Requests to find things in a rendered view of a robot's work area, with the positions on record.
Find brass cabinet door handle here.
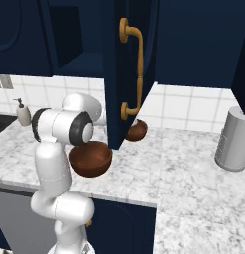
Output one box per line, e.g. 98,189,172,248
119,17,145,121

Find dark sink basin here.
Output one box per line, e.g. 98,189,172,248
0,113,19,137

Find open navy cabinet door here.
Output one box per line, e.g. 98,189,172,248
99,0,160,151

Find grey ribbed canister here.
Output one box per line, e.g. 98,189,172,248
214,105,245,173

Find grey wall outlet plate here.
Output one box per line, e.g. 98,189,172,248
0,73,15,90

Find open navy wall cabinet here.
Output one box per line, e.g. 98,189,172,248
38,0,107,79

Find closed navy wall cabinet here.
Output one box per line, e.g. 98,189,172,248
154,0,245,89

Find white soap dispenser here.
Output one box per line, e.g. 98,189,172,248
13,97,32,127

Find large brown wooden bowl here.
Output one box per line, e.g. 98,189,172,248
68,140,114,179

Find navy base cabinet door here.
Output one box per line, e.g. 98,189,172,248
83,197,157,254

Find grey dishwasher front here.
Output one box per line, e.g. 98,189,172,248
0,190,59,254

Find small brown wooden bowl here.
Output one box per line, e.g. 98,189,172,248
124,118,149,143

